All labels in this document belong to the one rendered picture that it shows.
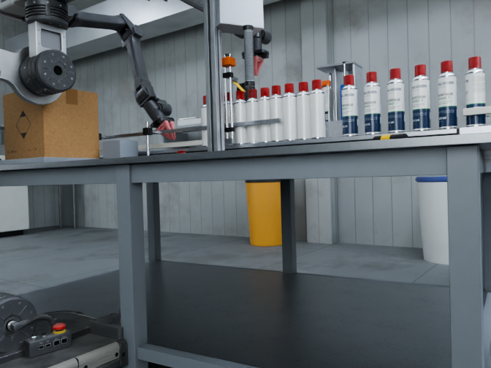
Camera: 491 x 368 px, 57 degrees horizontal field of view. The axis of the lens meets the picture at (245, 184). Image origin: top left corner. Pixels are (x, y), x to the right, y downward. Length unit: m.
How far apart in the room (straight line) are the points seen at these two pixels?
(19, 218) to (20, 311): 5.89
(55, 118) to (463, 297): 1.48
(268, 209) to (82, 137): 3.26
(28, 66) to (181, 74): 4.96
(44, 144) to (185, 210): 4.71
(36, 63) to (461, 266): 1.36
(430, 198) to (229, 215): 2.80
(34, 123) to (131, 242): 0.65
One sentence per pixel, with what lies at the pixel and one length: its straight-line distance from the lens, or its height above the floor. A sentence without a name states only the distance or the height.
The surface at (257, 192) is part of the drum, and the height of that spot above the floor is 0.59.
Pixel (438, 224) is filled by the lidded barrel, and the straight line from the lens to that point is 4.03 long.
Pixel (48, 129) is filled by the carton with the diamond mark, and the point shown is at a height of 0.95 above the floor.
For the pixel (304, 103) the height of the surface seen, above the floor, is 1.01.
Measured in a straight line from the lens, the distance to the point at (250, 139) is 1.69.
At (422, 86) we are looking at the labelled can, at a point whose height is 1.02.
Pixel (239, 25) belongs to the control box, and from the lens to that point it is 1.68.
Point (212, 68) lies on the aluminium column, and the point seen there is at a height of 1.14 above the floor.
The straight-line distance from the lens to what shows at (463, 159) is 1.05.
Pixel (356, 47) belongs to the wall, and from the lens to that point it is 5.21.
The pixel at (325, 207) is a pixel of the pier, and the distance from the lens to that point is 5.08.
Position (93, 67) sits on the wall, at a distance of 8.07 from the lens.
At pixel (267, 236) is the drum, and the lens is 4.95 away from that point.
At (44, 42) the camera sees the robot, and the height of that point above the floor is 1.23.
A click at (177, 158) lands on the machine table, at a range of 1.32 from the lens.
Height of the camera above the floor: 0.75
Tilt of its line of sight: 1 degrees down
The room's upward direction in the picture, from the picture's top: 2 degrees counter-clockwise
